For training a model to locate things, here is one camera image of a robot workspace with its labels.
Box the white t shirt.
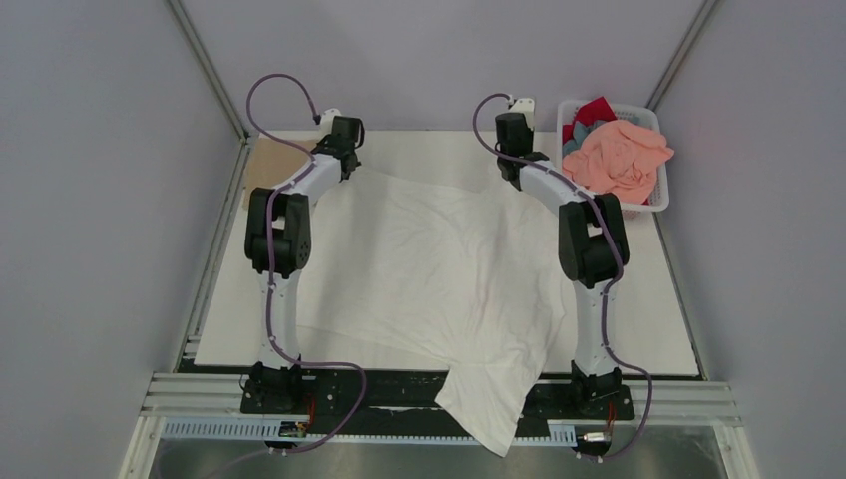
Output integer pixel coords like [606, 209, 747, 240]
[297, 169, 571, 456]

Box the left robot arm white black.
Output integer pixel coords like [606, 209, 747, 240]
[240, 112, 365, 414]

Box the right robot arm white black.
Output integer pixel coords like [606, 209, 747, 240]
[495, 112, 634, 421]

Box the grey blue t shirt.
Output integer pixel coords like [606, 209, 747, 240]
[562, 120, 606, 157]

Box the folded tan t shirt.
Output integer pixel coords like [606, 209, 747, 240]
[241, 137, 308, 209]

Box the red t shirt in basket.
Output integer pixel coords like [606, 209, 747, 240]
[562, 97, 618, 141]

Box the crumpled salmon pink t shirt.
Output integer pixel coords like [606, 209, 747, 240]
[562, 120, 674, 204]

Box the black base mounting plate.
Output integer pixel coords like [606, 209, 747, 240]
[238, 364, 635, 438]

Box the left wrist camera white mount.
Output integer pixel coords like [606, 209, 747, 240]
[318, 108, 341, 131]

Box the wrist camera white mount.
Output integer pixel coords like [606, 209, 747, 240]
[508, 98, 535, 120]
[318, 108, 341, 131]

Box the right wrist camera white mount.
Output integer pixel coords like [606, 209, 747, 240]
[508, 98, 535, 120]

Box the left aluminium frame post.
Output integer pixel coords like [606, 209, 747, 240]
[164, 0, 249, 143]

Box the aluminium frame post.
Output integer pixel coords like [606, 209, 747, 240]
[645, 0, 722, 111]
[164, 0, 249, 143]

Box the right aluminium frame post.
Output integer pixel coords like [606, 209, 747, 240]
[645, 0, 722, 111]

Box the aluminium table edge rail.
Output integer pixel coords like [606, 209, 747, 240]
[117, 138, 256, 478]

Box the white slotted cable duct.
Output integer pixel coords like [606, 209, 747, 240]
[160, 417, 577, 447]

